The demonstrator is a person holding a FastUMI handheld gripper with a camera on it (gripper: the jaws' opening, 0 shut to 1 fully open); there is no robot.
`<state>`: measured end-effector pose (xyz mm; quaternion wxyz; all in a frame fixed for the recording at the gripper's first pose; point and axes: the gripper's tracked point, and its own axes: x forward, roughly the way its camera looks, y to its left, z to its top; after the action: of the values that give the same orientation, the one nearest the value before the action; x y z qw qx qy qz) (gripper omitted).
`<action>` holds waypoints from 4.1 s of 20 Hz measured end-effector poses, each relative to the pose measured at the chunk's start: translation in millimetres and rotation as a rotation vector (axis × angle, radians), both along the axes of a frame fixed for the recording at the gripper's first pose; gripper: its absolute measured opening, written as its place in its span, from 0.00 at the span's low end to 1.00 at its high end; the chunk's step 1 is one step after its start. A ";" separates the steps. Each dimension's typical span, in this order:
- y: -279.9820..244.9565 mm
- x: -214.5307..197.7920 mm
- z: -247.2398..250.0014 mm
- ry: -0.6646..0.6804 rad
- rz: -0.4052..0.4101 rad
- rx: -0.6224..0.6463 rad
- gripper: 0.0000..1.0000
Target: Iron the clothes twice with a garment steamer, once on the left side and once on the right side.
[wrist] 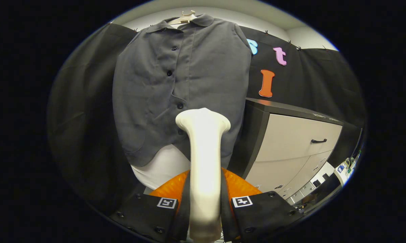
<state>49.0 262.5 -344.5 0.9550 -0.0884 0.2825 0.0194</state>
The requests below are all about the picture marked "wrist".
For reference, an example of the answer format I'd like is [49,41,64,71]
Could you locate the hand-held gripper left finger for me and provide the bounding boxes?
[109,169,192,243]

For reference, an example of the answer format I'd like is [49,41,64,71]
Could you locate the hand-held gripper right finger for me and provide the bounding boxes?
[220,168,304,243]

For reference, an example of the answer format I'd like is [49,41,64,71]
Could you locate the dark grey button shirt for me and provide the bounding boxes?
[112,13,253,167]

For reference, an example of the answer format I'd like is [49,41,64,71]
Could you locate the white mannequin torso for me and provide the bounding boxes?
[130,10,197,191]

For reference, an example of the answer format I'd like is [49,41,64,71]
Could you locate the grey cabinet with dark top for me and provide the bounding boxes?
[227,97,344,200]

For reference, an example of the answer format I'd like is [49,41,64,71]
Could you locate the white low cabinet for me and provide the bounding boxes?
[286,161,336,206]

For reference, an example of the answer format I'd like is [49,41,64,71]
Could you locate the white side table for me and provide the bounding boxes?
[335,150,362,186]

